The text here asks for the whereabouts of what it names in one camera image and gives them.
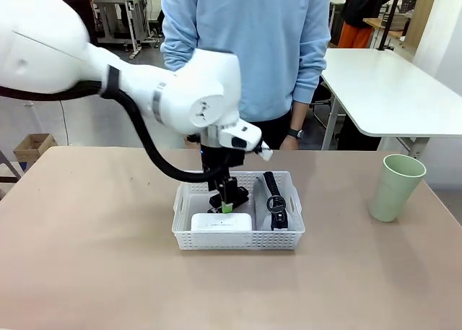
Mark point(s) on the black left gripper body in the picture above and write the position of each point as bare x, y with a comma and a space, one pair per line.
220, 160

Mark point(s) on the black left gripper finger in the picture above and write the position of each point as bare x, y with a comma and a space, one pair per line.
226, 207
241, 196

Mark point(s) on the white rectangular electronic device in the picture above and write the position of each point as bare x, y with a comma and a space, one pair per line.
221, 222

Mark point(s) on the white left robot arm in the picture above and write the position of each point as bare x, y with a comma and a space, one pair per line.
108, 66

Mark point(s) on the person's left forearm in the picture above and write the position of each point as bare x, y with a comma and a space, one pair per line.
300, 115

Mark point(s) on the white perforated plastic basket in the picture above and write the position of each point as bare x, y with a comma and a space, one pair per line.
238, 239

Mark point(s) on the person's left hand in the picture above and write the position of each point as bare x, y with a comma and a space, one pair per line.
289, 144

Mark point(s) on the person's black trousers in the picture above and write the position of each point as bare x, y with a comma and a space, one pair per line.
276, 131

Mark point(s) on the black wristwatch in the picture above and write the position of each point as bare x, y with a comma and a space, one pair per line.
296, 133

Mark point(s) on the black office chair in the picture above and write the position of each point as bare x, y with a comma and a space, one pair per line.
323, 99

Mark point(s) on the light blue sweatshirt torso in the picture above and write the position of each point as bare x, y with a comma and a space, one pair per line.
267, 44

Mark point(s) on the light green plastic cup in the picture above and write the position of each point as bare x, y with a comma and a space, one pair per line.
393, 193

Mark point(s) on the large white table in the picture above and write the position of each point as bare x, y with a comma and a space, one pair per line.
390, 88

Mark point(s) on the bystander in orange trousers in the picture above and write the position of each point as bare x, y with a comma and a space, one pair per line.
355, 34

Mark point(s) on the brown cardboard box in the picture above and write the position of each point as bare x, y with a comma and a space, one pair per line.
34, 146

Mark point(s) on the wooden topped table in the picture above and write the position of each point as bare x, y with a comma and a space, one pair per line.
382, 23

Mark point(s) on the black clamped pole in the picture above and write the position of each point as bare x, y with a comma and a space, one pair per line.
388, 23

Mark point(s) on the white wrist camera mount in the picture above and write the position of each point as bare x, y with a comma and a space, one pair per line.
265, 151

